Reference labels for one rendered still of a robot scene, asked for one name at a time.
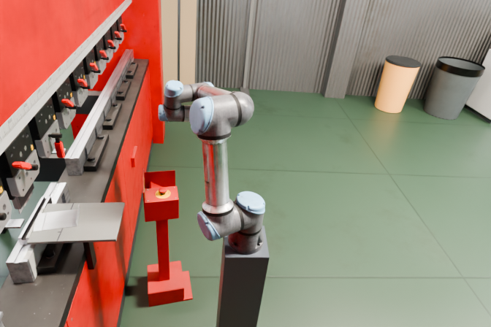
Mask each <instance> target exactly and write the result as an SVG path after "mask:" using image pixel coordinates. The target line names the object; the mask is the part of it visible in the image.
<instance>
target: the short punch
mask: <svg viewBox="0 0 491 327"><path fill-rule="evenodd" d="M33 189H34V184H33V183H32V185H31V187H30V188H29V189H28V191H27V193H26V195H25V196H16V197H15V199H14V200H12V203H13V206H14V208H15V209H18V211H19V214H20V213H21V212H22V211H23V208H24V207H25V205H26V204H27V202H28V200H29V199H30V197H31V195H32V194H33Z"/></svg>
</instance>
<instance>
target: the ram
mask: <svg viewBox="0 0 491 327"><path fill-rule="evenodd" d="M124 1H125V0H0V128H1V127H2V126H3V125H4V124H5V123H6V122H7V121H8V120H9V119H10V118H11V117H12V116H13V115H14V114H15V113H16V112H17V110H18V109H19V108H20V107H21V106H22V105H23V104H24V103H25V102H26V101H27V100H28V99H29V98H30V97H31V96H32V95H33V94H34V93H35V92H36V91H37V90H38V89H39V88H40V87H41V86H42V85H43V84H44V83H45V82H46V81H47V80H48V79H49V78H50V77H51V75H52V74H53V73H54V72H55V71H56V70H57V69H58V68H59V67H60V66H61V65H62V64H63V63H64V62H65V61H66V60H67V59H68V58H69V57H70V56H71V55H72V54H73V53H74V52H75V51H76V50H77V49H78V48H79V47H80V46H81V45H82V44H83V43H84V42H85V41H86V40H87V38H89V37H90V35H92V33H93V32H95V30H97V29H98V27H100V25H101V24H103V22H105V21H106V19H108V18H109V16H111V14H113V13H114V11H116V10H117V8H119V7H120V5H121V4H122V3H123V2H124ZM131 2H132V0H130V1H129V2H128V3H127V4H126V5H125V6H124V8H123V9H122V10H121V11H120V12H119V13H118V14H117V15H116V16H115V17H114V18H113V19H112V20H111V21H110V22H109V24H108V25H107V26H106V27H105V28H104V29H103V30H102V32H101V33H100V34H99V35H98V36H97V37H96V38H95V39H94V41H93V42H92V43H91V44H90V45H89V46H87V48H86V49H85V50H84V51H83V52H82V53H81V54H80V55H79V57H78V58H77V59H76V60H75V61H74V62H73V63H72V65H71V66H70V67H69V68H68V69H67V70H66V71H65V72H64V73H63V74H62V75H61V76H60V77H59V78H58V79H57V81H56V82H55V83H54V84H53V85H52V86H51V87H50V89H49V90H48V91H47V92H46V93H45V94H44V95H43V96H42V98H41V99H40V100H39V101H38V102H37V103H36V104H35V105H34V106H33V107H32V108H31V109H30V110H29V111H28V112H27V114H26V115H25V116H24V117H23V118H22V119H21V120H20V122H19V123H18V124H17V125H16V126H15V127H14V128H13V129H12V130H11V132H9V133H8V135H6V136H5V138H4V139H3V140H2V141H1V142H0V155H1V154H2V153H3V152H4V151H5V150H6V148H7V147H8V146H9V145H10V143H11V142H12V141H13V140H14V139H15V137H16V136H17V135H18V134H19V133H20V132H21V131H22V130H23V128H24V127H25V126H26V125H27V124H28V122H29V121H30V120H31V119H32V118H33V117H34V116H35V115H36V113H37V112H38V111H39V110H40V109H41V108H42V106H43V105H44V104H45V103H46V101H47V100H48V99H49V98H50V97H51V96H52V95H53V94H54V93H55V91H56V90H57V89H58V88H59V86H60V85H61V84H62V83H63V82H64V81H65V79H66V78H67V77H68V76H69V75H70V74H71V73H72V71H73V70H74V69H75V68H76V67H77V65H78V64H79V63H80V62H81V61H82V60H83V59H84V58H85V56H86V55H87V54H88V53H89V52H90V50H91V49H92V48H93V47H94V45H95V44H96V43H97V42H98V41H99V40H100V39H101V38H102V37H103V35H104V34H105V33H106V32H107V30H108V29H109V28H110V27H111V26H112V24H114V22H115V21H116V20H117V19H118V18H119V17H120V16H121V14H122V13H123V12H124V11H125V9H126V8H127V7H128V6H129V5H130V4H131Z"/></svg>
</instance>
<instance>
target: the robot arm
mask: <svg viewBox="0 0 491 327"><path fill-rule="evenodd" d="M189 101H193V104H192V105H181V103H184V102H189ZM253 113H254V103H253V101H252V99H251V97H250V96H249V95H247V94H245V93H242V92H240V91H233V92H229V91H226V90H223V89H220V88H216V87H214V86H213V84H212V83H211V82H202V83H196V84H190V85H183V84H182V83H181V82H179V81H174V80H170V81H169V82H167V83H166V85H165V89H164V104H160V105H159V120H160V121H167V122H190V124H191V130H192V131H193V132H194V133H195V134H197V137H198V138H199V139H200V140H201V141H202V151H203V164H204V175H205V197H206V200H205V201H204V202H203V204H202V211H200V212H198V213H197V220H198V224H199V227H200V229H201V231H202V233H203V234H204V236H205V237H206V238H207V239H208V240H210V241H213V240H216V239H220V238H222V237H225V236H228V243H229V246H230V247H231V248H232V249H233V250H234V251H236V252H238V253H241V254H245V255H250V254H254V253H257V252H258V251H260V250H261V249H262V246H263V244H264V234H263V232H262V222H263V217H264V211H265V208H264V207H265V202H264V199H263V198H262V197H261V196H260V195H258V194H256V193H253V192H250V191H244V192H241V193H239V194H238V195H237V197H236V199H235V201H232V200H231V199H229V178H228V158H227V140H228V138H230V137H231V128H234V127H237V126H241V125H243V124H245V123H247V122H248V121H249V120H250V119H251V117H252V115H253Z"/></svg>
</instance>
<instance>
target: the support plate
mask: <svg viewBox="0 0 491 327"><path fill-rule="evenodd" d="M72 204H73V203H70V204H47V206H46V208H45V209H44V211H43V213H45V212H57V211H64V210H70V209H71V207H72ZM78 205H80V214H79V219H78V224H77V226H75V227H68V228H63V230H62V232H61V235H60V237H59V239H58V241H57V238H58V236H59V234H60V233H58V231H61V229H62V228H57V229H51V230H45V231H34V232H32V234H31V236H30V237H29V239H28V241H27V244H28V245H35V244H55V243H76V242H116V239H117V236H118V231H119V228H120V224H121V219H122V216H123V210H124V207H125V202H110V203H74V205H73V207H72V209H78Z"/></svg>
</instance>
